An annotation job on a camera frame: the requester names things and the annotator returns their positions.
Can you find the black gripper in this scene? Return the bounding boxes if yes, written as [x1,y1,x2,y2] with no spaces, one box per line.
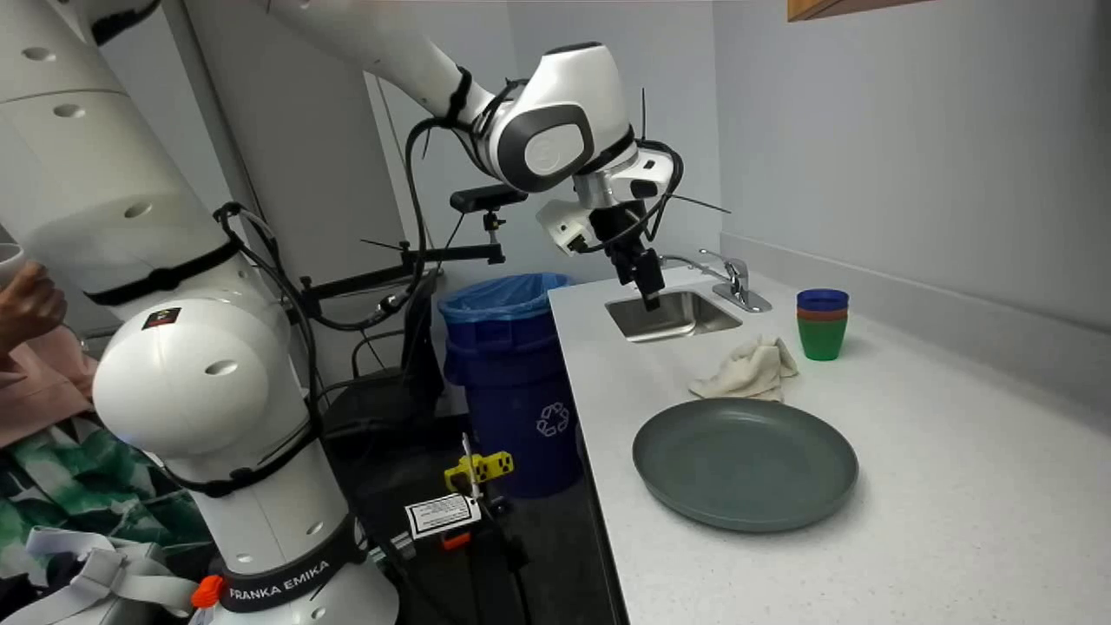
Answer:
[599,204,666,310]

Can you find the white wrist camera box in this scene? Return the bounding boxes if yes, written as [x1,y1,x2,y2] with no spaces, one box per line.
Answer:
[538,198,602,253]

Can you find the black camera on stand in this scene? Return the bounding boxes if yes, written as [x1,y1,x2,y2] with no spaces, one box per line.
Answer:
[448,184,527,217]

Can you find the blue plastic cup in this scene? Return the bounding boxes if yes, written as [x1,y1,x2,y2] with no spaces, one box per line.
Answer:
[796,287,851,317]

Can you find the orange plastic cup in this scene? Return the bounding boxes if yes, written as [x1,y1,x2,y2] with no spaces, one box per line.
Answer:
[799,310,847,325]

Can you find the grey round plate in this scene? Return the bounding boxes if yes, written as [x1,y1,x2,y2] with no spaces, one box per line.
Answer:
[632,398,860,534]

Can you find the green plastic cup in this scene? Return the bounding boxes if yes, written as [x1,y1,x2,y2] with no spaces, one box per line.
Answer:
[799,320,844,363]

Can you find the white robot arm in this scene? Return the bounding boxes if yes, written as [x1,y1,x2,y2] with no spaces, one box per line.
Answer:
[0,0,683,625]

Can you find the yellow black clamp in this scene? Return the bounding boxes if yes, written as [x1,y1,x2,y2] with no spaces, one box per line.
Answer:
[446,452,514,496]

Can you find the blue recycling bin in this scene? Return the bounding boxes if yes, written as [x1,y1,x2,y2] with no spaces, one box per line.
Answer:
[440,275,581,501]

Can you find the beige cloth towel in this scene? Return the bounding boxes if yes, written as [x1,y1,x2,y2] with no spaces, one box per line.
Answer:
[691,337,799,398]

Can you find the chrome faucet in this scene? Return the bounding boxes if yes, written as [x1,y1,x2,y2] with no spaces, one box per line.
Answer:
[666,249,770,312]

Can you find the steel sink basin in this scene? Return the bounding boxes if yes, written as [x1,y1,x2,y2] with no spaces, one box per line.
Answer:
[607,293,741,343]

